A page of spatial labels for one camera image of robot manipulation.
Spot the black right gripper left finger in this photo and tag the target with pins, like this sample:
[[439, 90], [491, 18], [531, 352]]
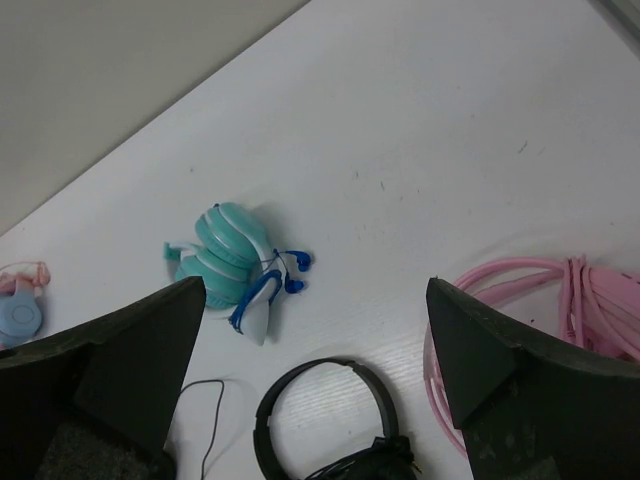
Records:
[[97, 401]]

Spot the black wired headphones taped band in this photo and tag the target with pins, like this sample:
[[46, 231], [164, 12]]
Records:
[[220, 386]]

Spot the teal white folded headphones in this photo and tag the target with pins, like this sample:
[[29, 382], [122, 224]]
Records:
[[242, 272]]

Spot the blue pink headphones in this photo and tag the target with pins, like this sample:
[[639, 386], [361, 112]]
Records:
[[21, 317]]

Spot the black small headphones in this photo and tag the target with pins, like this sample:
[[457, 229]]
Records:
[[340, 415]]

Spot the pink headphones with cable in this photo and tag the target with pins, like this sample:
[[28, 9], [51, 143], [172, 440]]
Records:
[[598, 306]]

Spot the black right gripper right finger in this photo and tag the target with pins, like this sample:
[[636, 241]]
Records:
[[529, 405]]

